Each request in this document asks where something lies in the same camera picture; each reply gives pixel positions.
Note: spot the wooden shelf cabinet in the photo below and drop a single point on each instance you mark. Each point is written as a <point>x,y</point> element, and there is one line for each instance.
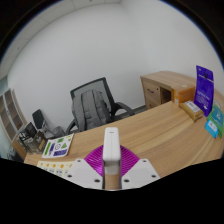
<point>11,113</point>

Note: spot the printed paper sheet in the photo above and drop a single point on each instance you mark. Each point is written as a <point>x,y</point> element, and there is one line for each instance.
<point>58,146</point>

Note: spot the small black chair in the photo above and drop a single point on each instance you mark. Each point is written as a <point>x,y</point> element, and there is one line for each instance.
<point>40,120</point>

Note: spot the small blue box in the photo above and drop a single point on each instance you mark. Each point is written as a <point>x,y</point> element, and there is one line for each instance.
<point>211,128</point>

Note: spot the purple standing package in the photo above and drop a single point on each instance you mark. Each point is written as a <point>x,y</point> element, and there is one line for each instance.
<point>204,90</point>

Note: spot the grey backpack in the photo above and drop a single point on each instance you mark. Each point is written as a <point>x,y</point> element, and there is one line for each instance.
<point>90,110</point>

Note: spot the white charger block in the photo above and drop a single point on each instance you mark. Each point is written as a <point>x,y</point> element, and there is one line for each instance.
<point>110,146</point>

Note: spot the narrow black cardboard box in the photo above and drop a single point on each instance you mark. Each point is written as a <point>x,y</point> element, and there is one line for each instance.
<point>21,141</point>

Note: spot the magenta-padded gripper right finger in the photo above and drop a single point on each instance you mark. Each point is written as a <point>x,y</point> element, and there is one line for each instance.
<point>143,171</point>

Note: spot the teal green box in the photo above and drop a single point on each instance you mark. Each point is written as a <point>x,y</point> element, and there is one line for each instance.
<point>217,116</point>

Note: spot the black mesh office chair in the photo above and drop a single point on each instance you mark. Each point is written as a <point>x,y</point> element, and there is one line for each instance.
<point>91,85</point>

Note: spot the tan box with white label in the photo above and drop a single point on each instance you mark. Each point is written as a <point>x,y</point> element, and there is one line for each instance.
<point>191,110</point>

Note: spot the cream power strip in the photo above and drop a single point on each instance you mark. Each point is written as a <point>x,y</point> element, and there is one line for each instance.
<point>55,166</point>

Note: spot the wooden side desk with drawers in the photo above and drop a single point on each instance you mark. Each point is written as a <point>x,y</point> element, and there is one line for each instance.
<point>153,90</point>

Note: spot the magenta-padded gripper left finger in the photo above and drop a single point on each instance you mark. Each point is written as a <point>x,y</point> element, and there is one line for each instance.
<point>80,171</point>

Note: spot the orange box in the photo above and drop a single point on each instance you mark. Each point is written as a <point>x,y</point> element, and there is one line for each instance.
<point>183,95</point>

